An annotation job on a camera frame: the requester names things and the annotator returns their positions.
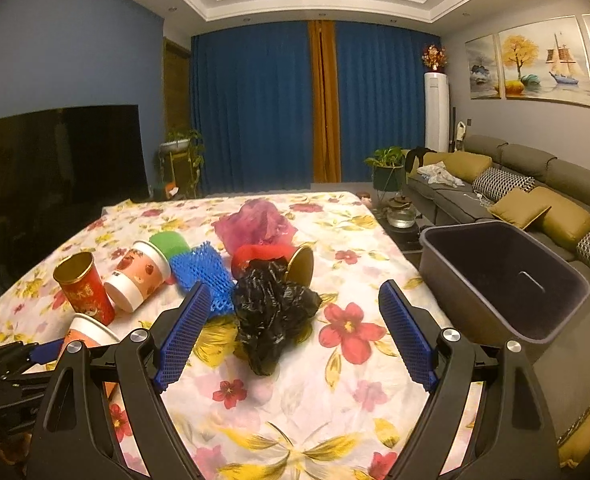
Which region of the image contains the red gold paper cup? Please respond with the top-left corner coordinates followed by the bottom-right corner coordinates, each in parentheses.
top-left (53, 252), bottom-right (115, 325)

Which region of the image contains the blue foam net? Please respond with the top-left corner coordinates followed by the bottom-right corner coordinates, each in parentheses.
top-left (169, 242), bottom-right (234, 318)

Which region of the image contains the white orange paper cup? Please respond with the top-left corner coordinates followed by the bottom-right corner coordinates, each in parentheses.
top-left (104, 240), bottom-right (171, 313)

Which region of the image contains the black plastic bag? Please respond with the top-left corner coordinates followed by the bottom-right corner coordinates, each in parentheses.
top-left (232, 260), bottom-right (322, 376)

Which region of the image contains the purple pink plastic bag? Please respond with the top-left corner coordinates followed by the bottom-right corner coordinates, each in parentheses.
top-left (212, 198), bottom-right (297, 256)

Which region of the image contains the dark grey trash bin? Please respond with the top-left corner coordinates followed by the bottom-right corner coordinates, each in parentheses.
top-left (420, 221), bottom-right (590, 362)

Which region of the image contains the floral tablecloth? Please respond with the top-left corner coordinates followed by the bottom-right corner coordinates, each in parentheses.
top-left (0, 192), bottom-right (448, 479)

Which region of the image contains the glass teapot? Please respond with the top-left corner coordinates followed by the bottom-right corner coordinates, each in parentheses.
top-left (385, 194), bottom-right (417, 229)

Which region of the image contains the black television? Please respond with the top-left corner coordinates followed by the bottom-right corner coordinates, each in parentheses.
top-left (0, 104), bottom-right (148, 287)

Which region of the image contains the mustard cushion small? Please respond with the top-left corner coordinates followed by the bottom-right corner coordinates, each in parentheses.
top-left (488, 188), bottom-right (551, 230)

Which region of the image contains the white cloth on sofa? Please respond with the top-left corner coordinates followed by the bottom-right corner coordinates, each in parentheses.
top-left (417, 162), bottom-right (465, 188)

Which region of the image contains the potted green plant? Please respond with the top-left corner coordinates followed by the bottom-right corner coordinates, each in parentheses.
top-left (364, 146), bottom-right (406, 193)

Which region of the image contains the patterned pillow far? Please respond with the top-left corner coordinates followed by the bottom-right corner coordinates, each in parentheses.
top-left (473, 167), bottom-right (536, 203)

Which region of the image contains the plant on wooden stand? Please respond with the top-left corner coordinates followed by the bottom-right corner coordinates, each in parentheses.
top-left (157, 128), bottom-right (205, 198)

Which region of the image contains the grey sectional sofa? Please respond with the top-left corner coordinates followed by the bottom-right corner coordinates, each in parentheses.
top-left (404, 136), bottom-right (590, 469)

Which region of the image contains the mustard cushion far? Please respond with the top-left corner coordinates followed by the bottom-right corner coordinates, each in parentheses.
top-left (424, 151), bottom-right (493, 183)

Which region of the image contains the mustard cushion large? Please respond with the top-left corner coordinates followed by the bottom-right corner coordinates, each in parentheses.
top-left (529, 186), bottom-right (590, 252)

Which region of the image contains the orange curtain strip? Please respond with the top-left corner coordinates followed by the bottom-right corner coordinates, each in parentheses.
top-left (308, 21), bottom-right (342, 183)

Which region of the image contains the white standing air conditioner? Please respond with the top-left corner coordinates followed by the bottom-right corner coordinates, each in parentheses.
top-left (424, 72), bottom-right (450, 152)

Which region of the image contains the blue curtain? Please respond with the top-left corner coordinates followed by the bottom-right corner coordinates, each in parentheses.
top-left (190, 21), bottom-right (441, 194)

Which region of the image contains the red flower decoration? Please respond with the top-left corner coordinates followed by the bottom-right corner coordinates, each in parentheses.
top-left (422, 44), bottom-right (448, 73)

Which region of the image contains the left landscape painting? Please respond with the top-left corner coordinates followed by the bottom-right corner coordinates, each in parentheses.
top-left (465, 35), bottom-right (501, 100)

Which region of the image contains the sailboat tree painting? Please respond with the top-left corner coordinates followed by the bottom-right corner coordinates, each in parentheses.
top-left (499, 15), bottom-right (590, 107)

